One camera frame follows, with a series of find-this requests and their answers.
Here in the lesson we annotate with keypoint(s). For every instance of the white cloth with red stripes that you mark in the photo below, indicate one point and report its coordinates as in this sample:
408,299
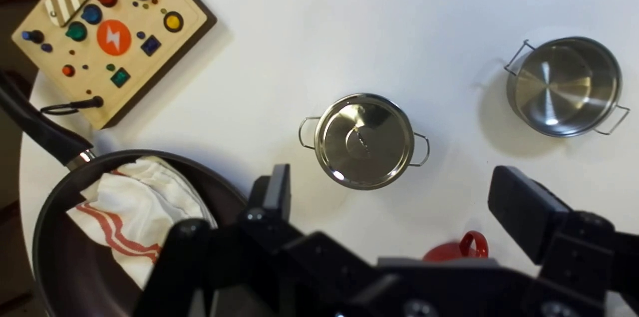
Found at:
135,207

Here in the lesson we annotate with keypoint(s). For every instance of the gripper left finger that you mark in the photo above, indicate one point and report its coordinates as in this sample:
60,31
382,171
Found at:
272,197

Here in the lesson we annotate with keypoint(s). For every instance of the wooden toy switch board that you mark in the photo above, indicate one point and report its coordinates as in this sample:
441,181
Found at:
115,37

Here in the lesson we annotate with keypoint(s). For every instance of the steel pot lid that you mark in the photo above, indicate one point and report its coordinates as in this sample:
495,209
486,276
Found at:
364,140

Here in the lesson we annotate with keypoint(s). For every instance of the black frying pan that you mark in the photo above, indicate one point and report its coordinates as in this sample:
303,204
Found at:
60,257

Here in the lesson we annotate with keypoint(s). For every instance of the red cup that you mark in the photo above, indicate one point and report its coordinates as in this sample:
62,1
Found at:
449,252

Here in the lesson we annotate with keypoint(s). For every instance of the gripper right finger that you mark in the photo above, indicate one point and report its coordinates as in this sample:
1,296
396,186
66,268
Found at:
529,212

